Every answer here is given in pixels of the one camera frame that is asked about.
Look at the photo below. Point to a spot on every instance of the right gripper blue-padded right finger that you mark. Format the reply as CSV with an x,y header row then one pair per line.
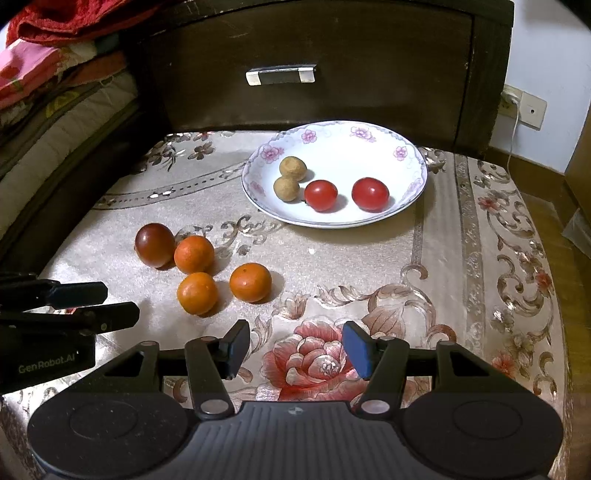
x,y
383,364

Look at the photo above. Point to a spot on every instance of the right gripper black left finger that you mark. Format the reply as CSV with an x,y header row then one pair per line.
x,y
209,363

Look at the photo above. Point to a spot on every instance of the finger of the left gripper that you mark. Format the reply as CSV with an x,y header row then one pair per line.
x,y
32,294
85,321

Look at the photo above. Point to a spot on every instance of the orange tangerine front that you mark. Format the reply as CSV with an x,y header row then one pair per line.
x,y
197,294

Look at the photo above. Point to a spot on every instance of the orange tangerine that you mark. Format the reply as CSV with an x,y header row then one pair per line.
x,y
194,254
197,294
250,282

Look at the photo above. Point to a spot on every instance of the dark red plum tomato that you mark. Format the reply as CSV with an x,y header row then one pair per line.
x,y
154,245

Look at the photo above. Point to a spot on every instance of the orange tangerine back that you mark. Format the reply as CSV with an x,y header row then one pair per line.
x,y
194,254

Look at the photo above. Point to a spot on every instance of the red tomato with stem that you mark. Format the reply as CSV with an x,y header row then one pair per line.
x,y
321,195

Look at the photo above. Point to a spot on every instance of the brown longan fruit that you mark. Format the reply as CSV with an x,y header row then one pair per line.
x,y
286,189
293,167

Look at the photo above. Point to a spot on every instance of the floral embroidered beige tablecloth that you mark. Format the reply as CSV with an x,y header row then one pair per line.
x,y
464,262

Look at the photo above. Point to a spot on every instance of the stacked folded bedding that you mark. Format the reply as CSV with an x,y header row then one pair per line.
x,y
90,89

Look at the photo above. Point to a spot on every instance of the white floral porcelain plate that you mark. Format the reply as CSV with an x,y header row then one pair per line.
x,y
341,152

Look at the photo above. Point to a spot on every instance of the pink floral blanket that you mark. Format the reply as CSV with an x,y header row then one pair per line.
x,y
24,67

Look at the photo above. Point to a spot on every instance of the red knitted cloth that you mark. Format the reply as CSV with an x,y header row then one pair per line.
x,y
59,23

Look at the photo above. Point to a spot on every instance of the dark wooden drawer cabinet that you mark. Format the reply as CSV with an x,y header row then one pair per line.
x,y
433,71

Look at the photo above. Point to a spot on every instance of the white wall socket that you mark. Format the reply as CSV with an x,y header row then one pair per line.
x,y
527,108

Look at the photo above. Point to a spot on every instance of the silver drawer handle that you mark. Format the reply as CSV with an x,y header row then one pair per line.
x,y
281,74

